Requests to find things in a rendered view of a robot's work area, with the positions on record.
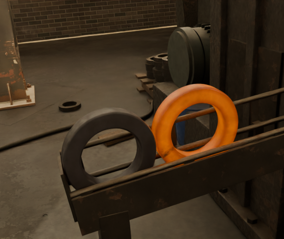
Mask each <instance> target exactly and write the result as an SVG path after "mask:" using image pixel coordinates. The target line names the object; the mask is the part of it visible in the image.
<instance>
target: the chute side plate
mask: <svg viewBox="0 0 284 239"><path fill-rule="evenodd" d="M283 168H284V133H283V134H280V135H277V136H274V137H270V138H267V139H263V140H260V141H257V142H254V143H251V144H248V145H245V146H241V147H238V148H234V149H232V150H228V151H225V152H222V153H219V154H216V155H212V156H209V157H206V158H203V159H199V160H196V161H193V162H190V163H187V164H183V165H180V166H177V167H174V168H170V169H167V170H164V171H161V172H158V173H154V174H151V175H148V176H145V177H142V178H138V179H135V180H132V181H129V182H125V183H123V184H119V185H116V186H113V187H109V188H106V189H103V190H100V191H97V192H94V193H90V194H87V195H84V196H80V197H77V198H74V199H72V200H71V201H72V204H73V207H74V211H75V214H76V218H77V221H78V225H79V228H80V231H81V234H82V236H84V235H87V234H90V233H93V232H96V231H99V230H100V223H99V218H100V217H103V216H107V215H111V214H115V213H119V212H123V211H129V219H130V220H132V219H135V218H138V217H141V216H143V215H146V214H149V213H152V212H155V211H159V210H161V209H164V208H167V207H170V206H173V205H176V204H179V203H182V202H185V201H188V200H191V199H194V198H197V197H200V196H203V195H206V194H208V193H212V192H215V191H218V190H221V189H224V188H227V187H230V186H233V185H236V184H239V183H242V182H245V181H248V180H250V179H253V178H256V177H259V176H262V175H265V174H268V173H271V172H274V171H277V170H280V169H283Z"/></svg>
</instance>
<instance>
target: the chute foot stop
mask: <svg viewBox="0 0 284 239"><path fill-rule="evenodd" d="M57 159H58V165H59V170H60V176H61V179H62V182H63V186H64V189H65V192H66V196H67V199H68V202H69V206H70V209H71V212H72V215H73V218H74V221H75V222H77V218H76V214H75V211H74V207H73V204H72V201H71V200H72V199H71V197H70V192H71V191H70V187H69V185H68V181H67V177H66V175H65V172H64V169H63V165H62V160H61V157H60V156H58V157H57Z"/></svg>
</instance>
